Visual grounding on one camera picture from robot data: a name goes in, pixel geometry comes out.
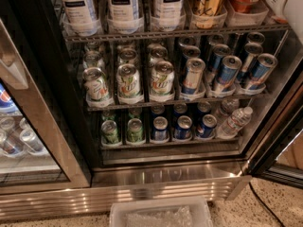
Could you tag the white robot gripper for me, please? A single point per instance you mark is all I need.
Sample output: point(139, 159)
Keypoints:
point(292, 11)

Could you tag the front red bull can right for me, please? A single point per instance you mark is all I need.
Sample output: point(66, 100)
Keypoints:
point(258, 72)

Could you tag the red bull can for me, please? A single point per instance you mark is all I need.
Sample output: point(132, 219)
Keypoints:
point(258, 72)
point(226, 75)
point(191, 78)

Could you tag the yellow tall can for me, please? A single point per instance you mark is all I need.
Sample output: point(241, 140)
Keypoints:
point(205, 11)

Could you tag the front red bull can middle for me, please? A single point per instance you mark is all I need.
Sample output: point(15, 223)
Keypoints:
point(226, 75)

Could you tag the front red bull can left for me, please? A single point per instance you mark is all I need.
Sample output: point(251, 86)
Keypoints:
point(191, 78)

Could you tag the front right 7up can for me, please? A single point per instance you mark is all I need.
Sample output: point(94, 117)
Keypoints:
point(162, 82)

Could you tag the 7up can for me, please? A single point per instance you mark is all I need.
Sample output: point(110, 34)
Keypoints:
point(162, 82)
point(128, 84)
point(96, 87)

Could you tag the blue pepsi can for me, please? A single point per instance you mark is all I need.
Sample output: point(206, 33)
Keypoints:
point(206, 126)
point(182, 130)
point(159, 131)

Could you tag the open right fridge door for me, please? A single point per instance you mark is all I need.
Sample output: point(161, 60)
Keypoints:
point(279, 156)

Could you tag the front middle 7up can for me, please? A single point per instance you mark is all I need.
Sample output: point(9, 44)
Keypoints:
point(128, 84)

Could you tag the green can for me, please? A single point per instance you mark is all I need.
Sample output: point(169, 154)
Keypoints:
point(110, 133)
point(135, 131)

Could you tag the front left 7up can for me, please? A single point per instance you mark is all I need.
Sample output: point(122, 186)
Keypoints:
point(96, 87)

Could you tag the green can bottom left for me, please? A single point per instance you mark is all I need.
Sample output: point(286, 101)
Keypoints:
point(110, 133)

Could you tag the left fridge glass door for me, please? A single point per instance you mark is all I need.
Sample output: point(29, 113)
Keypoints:
point(34, 144)

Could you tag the pepsi can behind glass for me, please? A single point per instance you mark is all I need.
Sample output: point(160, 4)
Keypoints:
point(6, 103)

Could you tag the white tea bottle right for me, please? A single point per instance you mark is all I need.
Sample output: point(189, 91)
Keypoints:
point(168, 13)

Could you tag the white tea bottle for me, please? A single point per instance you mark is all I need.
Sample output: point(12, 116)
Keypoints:
point(124, 16)
point(168, 13)
point(81, 17)

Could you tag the clear water bottle rear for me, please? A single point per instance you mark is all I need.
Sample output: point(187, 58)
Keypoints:
point(227, 107)

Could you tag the clear water bottle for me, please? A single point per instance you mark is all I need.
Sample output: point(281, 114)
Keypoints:
point(234, 123)
point(227, 107)

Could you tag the clear water bottle front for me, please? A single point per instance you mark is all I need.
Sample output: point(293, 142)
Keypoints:
point(234, 123)

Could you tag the white tea bottle middle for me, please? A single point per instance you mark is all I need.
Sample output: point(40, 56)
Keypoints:
point(124, 16)

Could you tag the white tea bottle left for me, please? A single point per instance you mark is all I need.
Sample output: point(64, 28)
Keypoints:
point(81, 17)

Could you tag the clear plastic bin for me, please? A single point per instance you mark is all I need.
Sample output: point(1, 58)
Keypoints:
point(175, 212)

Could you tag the middle wire shelf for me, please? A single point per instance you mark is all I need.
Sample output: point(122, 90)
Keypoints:
point(263, 94)

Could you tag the wire shelf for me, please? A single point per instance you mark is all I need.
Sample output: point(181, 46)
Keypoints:
point(177, 33)
point(263, 94)

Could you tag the top wire shelf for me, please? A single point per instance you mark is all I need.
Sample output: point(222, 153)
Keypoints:
point(177, 33)

